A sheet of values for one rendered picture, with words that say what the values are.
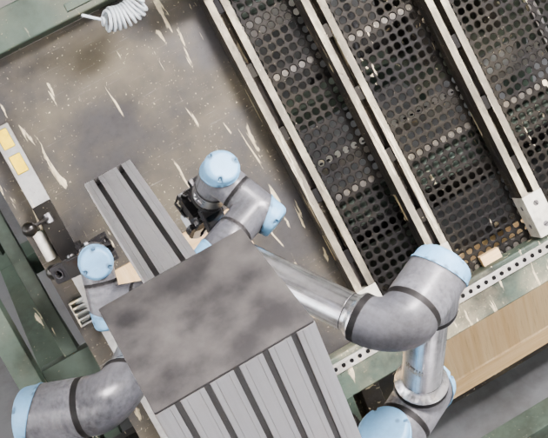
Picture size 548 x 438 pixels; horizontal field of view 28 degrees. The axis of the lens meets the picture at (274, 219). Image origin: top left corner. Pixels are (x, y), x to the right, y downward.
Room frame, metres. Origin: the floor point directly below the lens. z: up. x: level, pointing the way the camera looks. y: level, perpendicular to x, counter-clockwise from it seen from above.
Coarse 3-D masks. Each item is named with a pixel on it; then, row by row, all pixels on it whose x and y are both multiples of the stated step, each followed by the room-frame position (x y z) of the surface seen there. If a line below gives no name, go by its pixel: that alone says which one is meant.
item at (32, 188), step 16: (0, 128) 2.42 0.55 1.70; (0, 144) 2.40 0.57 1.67; (16, 144) 2.40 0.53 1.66; (16, 176) 2.35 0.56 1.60; (32, 176) 2.35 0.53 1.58; (32, 192) 2.33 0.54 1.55; (32, 208) 2.31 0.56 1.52; (80, 288) 2.18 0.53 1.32; (112, 336) 2.11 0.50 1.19; (144, 400) 2.01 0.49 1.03; (160, 432) 1.96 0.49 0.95
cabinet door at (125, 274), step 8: (184, 232) 2.26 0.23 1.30; (192, 240) 2.24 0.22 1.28; (200, 240) 2.24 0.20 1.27; (192, 248) 2.23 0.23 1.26; (128, 264) 2.22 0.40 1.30; (120, 272) 2.21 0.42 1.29; (128, 272) 2.21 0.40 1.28; (136, 272) 2.21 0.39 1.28; (120, 280) 2.20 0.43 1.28; (128, 280) 2.20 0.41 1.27; (136, 280) 2.20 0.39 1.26
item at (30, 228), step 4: (48, 212) 2.28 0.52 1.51; (44, 216) 2.28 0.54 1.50; (48, 216) 2.27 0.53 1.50; (52, 216) 2.28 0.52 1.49; (44, 220) 2.26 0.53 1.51; (48, 220) 2.27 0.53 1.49; (52, 220) 2.27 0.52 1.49; (24, 224) 2.20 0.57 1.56; (28, 224) 2.19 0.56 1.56; (32, 224) 2.19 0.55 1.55; (36, 224) 2.22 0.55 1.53; (40, 224) 2.23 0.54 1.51; (24, 228) 2.19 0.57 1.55; (28, 228) 2.18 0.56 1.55; (32, 228) 2.18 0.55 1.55; (36, 228) 2.19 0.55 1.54; (24, 232) 2.18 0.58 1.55; (28, 232) 2.18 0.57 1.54; (32, 232) 2.18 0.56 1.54; (36, 232) 2.19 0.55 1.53; (28, 236) 2.18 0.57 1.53
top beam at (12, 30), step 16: (16, 0) 2.54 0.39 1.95; (32, 0) 2.54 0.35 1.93; (48, 0) 2.54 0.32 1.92; (64, 0) 2.53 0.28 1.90; (96, 0) 2.53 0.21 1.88; (112, 0) 2.58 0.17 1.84; (0, 16) 2.52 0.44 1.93; (16, 16) 2.52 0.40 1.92; (32, 16) 2.52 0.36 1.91; (48, 16) 2.52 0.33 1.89; (64, 16) 2.51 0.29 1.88; (80, 16) 2.55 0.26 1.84; (0, 32) 2.50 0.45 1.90; (16, 32) 2.50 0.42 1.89; (32, 32) 2.50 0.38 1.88; (48, 32) 2.53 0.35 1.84; (0, 48) 2.48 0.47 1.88; (16, 48) 2.51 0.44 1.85
